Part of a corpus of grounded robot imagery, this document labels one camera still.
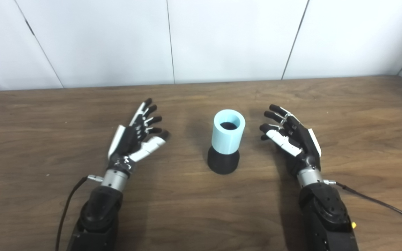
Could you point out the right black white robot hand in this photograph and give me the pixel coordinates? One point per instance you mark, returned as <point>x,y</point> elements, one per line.
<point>298,143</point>

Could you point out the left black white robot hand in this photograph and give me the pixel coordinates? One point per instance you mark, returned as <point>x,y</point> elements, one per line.
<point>129,139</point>

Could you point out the black flared nozzle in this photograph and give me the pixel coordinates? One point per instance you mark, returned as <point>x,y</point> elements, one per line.
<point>223,164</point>

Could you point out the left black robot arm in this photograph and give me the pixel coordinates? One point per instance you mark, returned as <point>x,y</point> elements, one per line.
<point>99,212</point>

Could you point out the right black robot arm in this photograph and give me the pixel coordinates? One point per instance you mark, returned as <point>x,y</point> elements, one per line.
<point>326,216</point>

